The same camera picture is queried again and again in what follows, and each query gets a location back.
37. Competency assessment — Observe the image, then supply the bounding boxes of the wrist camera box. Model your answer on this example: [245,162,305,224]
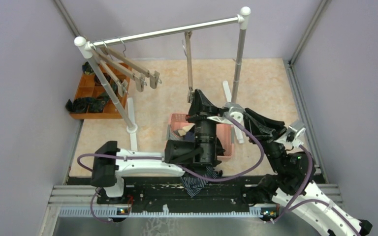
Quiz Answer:
[207,102,245,124]
[276,120,306,148]

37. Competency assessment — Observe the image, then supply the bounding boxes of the dark striped underwear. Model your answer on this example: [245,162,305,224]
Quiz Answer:
[180,167,223,198]

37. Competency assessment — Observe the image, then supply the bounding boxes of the beige clip hanger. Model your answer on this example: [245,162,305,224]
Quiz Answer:
[96,49,145,92]
[182,31,193,103]
[92,50,128,97]
[104,41,162,91]

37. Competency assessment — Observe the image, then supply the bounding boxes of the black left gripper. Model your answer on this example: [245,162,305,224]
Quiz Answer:
[187,90,225,165]

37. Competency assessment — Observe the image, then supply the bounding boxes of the navy blue underwear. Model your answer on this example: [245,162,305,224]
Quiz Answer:
[173,125,195,142]

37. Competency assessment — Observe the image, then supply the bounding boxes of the white metal clothes rack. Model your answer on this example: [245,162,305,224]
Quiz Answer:
[74,6,251,151]

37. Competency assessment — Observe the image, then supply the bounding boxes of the orange wooden divider tray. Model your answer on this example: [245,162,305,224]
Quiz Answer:
[69,74,122,119]

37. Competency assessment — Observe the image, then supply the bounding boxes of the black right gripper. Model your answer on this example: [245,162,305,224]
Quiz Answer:
[244,107,287,173]

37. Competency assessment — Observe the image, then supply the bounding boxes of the green patterned rolled cloth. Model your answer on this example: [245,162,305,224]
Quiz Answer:
[82,61,94,75]

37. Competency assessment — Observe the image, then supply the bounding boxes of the green patterned tie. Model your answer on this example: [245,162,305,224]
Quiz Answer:
[87,76,111,113]

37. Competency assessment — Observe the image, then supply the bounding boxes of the black rolled cloth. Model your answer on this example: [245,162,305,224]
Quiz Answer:
[65,97,95,114]

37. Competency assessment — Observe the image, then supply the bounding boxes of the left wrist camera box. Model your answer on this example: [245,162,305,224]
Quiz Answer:
[207,102,245,124]

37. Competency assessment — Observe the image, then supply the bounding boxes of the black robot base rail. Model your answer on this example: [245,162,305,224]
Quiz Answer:
[65,174,291,217]

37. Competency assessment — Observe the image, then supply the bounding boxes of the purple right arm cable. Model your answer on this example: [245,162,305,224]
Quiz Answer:
[270,145,362,236]

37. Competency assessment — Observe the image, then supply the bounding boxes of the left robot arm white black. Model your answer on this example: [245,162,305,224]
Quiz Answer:
[90,89,229,204]

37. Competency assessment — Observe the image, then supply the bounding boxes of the pink plastic basket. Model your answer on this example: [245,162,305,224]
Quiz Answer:
[166,113,235,162]

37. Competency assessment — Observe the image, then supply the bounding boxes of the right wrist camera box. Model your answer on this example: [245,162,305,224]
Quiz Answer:
[276,120,306,148]

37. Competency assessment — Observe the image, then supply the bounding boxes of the black underwear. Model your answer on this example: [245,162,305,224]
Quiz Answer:
[216,137,225,156]

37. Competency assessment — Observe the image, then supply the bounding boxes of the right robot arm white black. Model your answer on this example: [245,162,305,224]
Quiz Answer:
[244,108,373,236]

